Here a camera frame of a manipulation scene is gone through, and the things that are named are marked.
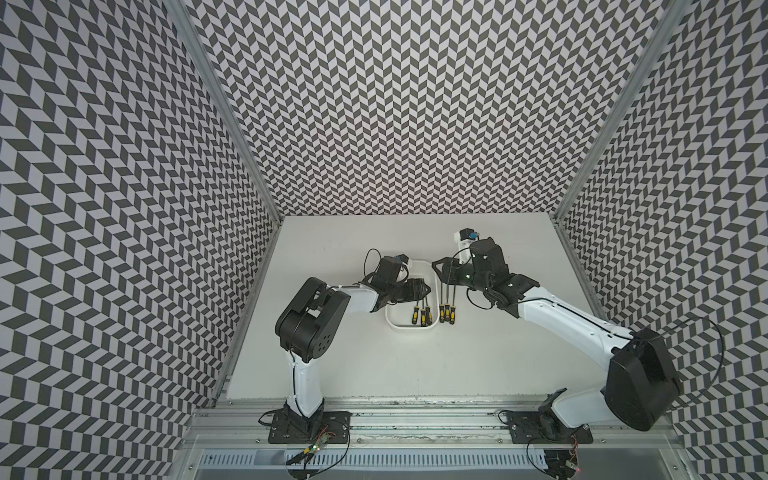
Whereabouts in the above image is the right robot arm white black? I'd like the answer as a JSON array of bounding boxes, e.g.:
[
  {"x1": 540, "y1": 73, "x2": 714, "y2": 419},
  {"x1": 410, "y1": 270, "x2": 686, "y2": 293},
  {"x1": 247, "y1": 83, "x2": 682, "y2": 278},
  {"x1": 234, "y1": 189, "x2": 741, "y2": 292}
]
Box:
[{"x1": 432, "y1": 238, "x2": 683, "y2": 439}]

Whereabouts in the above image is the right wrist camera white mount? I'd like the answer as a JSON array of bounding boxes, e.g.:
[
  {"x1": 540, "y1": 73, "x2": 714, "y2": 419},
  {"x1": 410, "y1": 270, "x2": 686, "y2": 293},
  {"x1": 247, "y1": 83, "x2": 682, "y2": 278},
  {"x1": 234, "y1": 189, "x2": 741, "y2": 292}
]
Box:
[{"x1": 454, "y1": 228, "x2": 479, "y2": 264}]

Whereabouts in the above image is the corner aluminium post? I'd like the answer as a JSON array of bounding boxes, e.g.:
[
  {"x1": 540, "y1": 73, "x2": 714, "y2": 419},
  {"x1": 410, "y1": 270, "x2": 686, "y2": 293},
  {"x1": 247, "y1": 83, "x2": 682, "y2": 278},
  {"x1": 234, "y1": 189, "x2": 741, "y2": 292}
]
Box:
[
  {"x1": 552, "y1": 0, "x2": 692, "y2": 225},
  {"x1": 163, "y1": 0, "x2": 282, "y2": 224}
]

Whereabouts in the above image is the right corner aluminium post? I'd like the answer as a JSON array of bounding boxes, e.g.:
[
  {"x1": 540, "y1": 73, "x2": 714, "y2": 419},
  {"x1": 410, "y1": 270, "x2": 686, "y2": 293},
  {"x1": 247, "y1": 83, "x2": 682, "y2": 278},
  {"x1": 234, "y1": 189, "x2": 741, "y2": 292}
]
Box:
[{"x1": 552, "y1": 0, "x2": 692, "y2": 225}]

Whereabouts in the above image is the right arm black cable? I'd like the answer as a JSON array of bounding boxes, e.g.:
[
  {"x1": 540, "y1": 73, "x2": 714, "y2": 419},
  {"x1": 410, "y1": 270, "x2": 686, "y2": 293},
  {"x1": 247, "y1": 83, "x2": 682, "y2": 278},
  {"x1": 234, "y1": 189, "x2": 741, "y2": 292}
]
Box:
[{"x1": 659, "y1": 314, "x2": 726, "y2": 397}]

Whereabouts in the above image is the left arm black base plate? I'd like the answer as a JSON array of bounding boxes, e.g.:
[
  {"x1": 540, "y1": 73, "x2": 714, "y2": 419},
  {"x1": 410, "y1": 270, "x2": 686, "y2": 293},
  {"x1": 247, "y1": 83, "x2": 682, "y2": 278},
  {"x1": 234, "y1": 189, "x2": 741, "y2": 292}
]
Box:
[{"x1": 268, "y1": 408, "x2": 352, "y2": 445}]

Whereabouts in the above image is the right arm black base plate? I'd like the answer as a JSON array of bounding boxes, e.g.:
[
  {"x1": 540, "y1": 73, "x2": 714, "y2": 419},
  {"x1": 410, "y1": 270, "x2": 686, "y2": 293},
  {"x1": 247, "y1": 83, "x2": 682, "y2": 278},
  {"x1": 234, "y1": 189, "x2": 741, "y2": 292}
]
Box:
[{"x1": 502, "y1": 410, "x2": 594, "y2": 445}]

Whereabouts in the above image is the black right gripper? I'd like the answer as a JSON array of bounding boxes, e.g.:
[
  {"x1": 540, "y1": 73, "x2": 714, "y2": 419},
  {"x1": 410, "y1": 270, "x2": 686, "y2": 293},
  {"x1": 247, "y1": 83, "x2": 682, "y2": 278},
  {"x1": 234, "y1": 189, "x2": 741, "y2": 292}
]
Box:
[{"x1": 430, "y1": 257, "x2": 490, "y2": 292}]

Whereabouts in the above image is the white plastic storage box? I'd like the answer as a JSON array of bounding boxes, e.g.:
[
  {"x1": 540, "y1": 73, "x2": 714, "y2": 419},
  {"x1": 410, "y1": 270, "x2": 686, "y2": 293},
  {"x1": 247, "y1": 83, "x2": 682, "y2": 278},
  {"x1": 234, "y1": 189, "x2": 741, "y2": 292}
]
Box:
[{"x1": 384, "y1": 260, "x2": 439, "y2": 333}]

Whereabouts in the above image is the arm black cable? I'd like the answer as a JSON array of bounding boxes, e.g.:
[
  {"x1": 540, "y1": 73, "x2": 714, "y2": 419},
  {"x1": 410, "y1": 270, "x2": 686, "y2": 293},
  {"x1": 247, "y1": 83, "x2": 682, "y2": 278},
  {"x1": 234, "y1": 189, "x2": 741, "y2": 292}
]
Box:
[
  {"x1": 659, "y1": 314, "x2": 726, "y2": 397},
  {"x1": 362, "y1": 247, "x2": 385, "y2": 280}
]

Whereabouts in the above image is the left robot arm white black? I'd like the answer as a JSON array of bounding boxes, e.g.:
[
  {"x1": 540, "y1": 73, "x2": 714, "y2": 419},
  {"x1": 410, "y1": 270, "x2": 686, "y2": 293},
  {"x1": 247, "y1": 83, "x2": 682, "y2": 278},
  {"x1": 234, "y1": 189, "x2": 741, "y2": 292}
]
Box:
[{"x1": 275, "y1": 254, "x2": 431, "y2": 435}]

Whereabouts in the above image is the aluminium front rail frame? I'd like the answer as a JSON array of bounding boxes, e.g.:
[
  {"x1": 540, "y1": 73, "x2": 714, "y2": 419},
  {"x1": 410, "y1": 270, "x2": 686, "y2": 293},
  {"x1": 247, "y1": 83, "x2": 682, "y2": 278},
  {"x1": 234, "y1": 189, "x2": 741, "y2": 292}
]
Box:
[{"x1": 168, "y1": 396, "x2": 697, "y2": 479}]

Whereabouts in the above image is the left corner aluminium post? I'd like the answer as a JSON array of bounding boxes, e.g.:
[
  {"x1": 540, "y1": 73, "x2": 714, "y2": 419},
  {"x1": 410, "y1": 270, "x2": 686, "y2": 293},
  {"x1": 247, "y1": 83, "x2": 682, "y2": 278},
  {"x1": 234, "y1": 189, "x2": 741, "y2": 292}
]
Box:
[{"x1": 163, "y1": 0, "x2": 282, "y2": 224}]

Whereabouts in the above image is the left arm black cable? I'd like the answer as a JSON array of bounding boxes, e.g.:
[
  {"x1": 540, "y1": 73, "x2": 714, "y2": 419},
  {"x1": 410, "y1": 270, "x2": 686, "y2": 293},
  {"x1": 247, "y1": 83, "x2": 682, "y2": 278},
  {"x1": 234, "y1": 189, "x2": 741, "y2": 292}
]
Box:
[{"x1": 362, "y1": 247, "x2": 385, "y2": 280}]

